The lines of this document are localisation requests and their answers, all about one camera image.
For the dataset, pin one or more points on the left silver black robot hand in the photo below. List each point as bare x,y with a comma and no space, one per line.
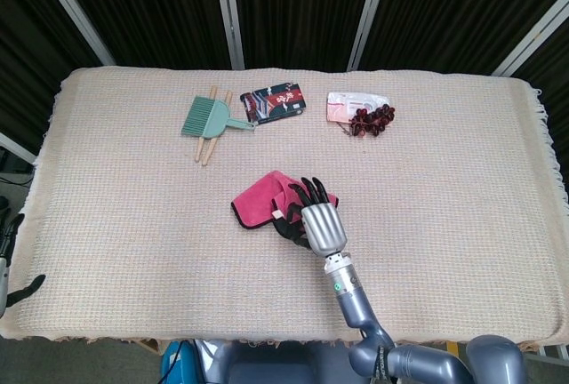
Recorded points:
11,233

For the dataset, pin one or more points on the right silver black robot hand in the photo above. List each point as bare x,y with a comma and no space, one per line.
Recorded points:
324,228

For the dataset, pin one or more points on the pink black-edged cloth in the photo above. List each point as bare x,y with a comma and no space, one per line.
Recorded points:
255,206

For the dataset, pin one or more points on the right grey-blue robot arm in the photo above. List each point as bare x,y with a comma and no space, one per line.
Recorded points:
355,304

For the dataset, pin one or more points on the dark printed packet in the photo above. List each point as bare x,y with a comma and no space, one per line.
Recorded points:
275,101

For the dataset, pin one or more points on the dark red grape bunch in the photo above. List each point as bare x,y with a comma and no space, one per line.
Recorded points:
373,119

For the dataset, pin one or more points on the beige woven tablecloth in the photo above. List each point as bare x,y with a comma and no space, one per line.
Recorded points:
133,246

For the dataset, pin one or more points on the pink and white packet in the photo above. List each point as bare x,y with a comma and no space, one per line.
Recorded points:
344,106

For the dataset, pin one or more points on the light wooden stick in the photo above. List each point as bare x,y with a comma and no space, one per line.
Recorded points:
198,150
209,153

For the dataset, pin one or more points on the grey robot torso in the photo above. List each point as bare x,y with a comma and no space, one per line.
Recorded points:
266,366

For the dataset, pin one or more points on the green plastic dustpan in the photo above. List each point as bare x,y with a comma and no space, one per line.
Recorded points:
220,119

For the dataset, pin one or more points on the green plastic hand brush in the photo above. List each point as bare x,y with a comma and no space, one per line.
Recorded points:
195,117

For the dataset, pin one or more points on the blue plastic object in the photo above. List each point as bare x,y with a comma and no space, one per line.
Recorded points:
171,366

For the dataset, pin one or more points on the dark ribbed screen panel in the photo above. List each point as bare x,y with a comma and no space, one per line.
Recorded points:
444,10
155,10
302,10
26,24

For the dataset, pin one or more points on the white screen frame post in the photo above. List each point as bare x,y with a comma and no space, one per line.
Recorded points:
18,147
533,33
369,10
75,10
229,10

